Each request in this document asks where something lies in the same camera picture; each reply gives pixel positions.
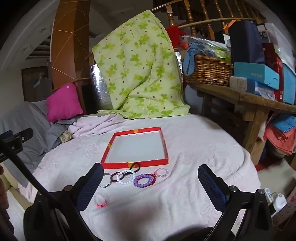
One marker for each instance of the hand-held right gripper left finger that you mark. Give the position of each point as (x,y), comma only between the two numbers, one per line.
(89,190)

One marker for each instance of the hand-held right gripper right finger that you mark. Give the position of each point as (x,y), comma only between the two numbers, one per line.
(212,190)

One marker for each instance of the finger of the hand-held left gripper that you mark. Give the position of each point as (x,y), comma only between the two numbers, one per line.
(22,134)

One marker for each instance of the silver metal bangle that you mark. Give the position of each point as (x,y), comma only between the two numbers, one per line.
(103,185)

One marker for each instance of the maroon bangle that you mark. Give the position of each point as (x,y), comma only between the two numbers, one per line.
(112,178)

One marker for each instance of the red shallow box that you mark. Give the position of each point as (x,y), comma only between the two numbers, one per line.
(138,148)

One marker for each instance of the grey blanket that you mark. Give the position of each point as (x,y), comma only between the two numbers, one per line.
(23,120)

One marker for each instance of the small patterned cloth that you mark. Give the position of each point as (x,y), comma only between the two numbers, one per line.
(66,136)

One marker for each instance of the magenta pillow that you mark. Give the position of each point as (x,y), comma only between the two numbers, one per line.
(62,102)

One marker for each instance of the pale pink blanket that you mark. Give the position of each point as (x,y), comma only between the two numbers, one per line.
(185,139)

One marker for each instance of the white power strip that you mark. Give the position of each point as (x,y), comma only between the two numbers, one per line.
(278,204)

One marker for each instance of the folded salmon cloth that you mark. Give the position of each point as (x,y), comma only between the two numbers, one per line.
(277,139)

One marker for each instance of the folded blue cloth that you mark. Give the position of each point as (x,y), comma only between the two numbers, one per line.
(285,121)

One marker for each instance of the wooden table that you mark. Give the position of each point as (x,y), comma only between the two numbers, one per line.
(254,97)

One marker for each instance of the orange wooden column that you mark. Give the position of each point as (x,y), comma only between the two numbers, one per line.
(69,41)

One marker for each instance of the white and blue box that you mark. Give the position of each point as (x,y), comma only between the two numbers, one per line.
(249,86)

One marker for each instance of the wicker basket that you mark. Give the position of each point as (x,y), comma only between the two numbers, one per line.
(208,69)

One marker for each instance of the teal cardboard box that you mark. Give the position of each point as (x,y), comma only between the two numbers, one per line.
(254,74)

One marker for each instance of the green floral quilt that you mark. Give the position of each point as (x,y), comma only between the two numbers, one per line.
(138,69)

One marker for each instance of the red bag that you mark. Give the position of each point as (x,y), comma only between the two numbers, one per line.
(274,64)

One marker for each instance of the navy bag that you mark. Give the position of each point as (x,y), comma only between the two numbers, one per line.
(245,41)

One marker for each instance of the red cloth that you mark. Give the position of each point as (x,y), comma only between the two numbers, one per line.
(173,34)

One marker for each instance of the white plastic bag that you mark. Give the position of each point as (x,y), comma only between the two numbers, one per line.
(282,41)

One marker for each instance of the wooden stair railing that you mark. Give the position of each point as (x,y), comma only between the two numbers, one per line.
(205,11)

